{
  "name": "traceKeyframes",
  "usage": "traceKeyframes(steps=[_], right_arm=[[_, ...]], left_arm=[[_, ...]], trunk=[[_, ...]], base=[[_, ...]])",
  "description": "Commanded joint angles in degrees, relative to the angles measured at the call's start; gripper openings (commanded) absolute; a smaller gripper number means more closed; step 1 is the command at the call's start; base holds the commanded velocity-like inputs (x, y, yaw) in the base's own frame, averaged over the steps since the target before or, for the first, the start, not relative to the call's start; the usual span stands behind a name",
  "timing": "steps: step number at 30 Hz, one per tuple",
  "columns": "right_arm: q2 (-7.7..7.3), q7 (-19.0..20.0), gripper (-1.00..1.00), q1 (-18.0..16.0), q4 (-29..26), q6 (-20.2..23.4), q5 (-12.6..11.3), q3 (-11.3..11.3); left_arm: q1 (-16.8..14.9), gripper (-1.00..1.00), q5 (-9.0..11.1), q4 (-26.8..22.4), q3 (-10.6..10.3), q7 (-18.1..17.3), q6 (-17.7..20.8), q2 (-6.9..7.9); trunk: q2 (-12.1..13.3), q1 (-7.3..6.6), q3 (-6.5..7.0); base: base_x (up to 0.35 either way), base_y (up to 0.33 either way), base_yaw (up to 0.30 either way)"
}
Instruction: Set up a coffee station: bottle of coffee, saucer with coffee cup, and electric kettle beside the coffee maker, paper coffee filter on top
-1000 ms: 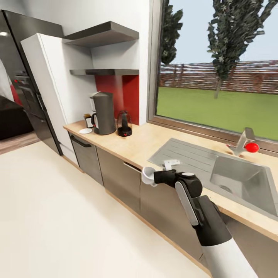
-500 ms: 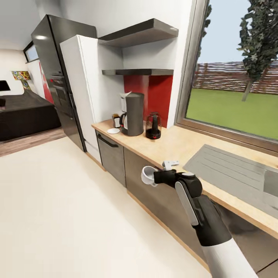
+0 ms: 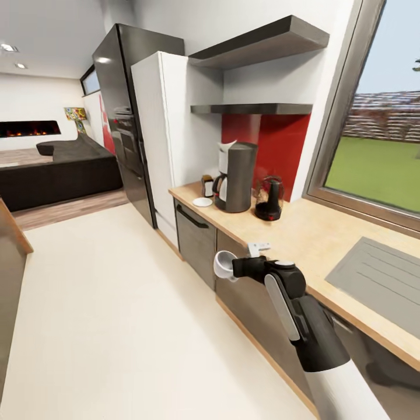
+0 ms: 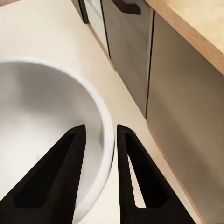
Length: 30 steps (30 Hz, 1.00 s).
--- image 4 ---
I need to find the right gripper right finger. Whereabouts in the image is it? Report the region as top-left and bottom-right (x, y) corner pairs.
(117, 124), (196, 224)

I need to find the coffee cup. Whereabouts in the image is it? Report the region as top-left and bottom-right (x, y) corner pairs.
(0, 56), (115, 224)

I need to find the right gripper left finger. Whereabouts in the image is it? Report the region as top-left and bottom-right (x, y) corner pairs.
(0, 124), (86, 224)

